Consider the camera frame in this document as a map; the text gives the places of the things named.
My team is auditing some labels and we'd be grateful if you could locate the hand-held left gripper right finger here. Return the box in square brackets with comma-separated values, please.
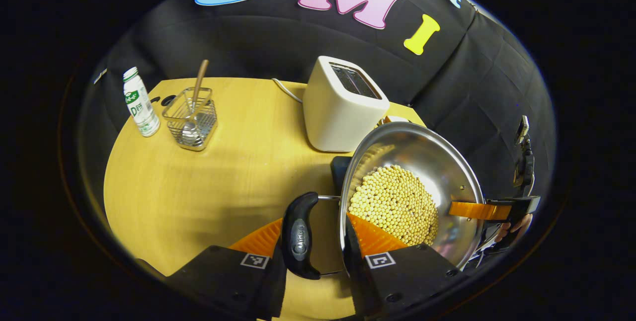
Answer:
[342, 213, 462, 319]

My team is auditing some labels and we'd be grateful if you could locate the wire mesh utensil basket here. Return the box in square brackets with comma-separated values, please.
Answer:
[162, 87, 219, 152]

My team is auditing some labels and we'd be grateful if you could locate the wooden-handled metal spoon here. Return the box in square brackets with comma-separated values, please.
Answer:
[181, 59, 210, 145]

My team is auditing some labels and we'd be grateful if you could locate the black backdrop cloth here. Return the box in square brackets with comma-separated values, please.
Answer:
[75, 0, 557, 282]

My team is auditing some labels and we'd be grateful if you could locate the steel pot with black handles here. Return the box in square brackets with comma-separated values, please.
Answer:
[281, 121, 485, 280]

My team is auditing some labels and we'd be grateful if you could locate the pile of yellow soybeans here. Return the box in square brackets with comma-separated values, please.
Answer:
[348, 164, 440, 247]

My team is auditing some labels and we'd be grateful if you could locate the black induction cooktop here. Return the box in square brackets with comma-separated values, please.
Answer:
[330, 156, 354, 195]

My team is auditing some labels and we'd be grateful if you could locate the white green-label drink bottle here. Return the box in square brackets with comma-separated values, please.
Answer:
[123, 67, 161, 138]

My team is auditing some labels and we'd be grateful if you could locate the white toaster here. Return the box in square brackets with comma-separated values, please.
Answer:
[303, 56, 391, 153]

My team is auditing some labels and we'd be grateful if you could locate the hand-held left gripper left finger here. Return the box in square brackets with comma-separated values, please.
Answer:
[134, 218, 288, 321]

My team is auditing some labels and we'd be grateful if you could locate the white toaster cable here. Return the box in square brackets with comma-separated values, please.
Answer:
[271, 78, 305, 104]

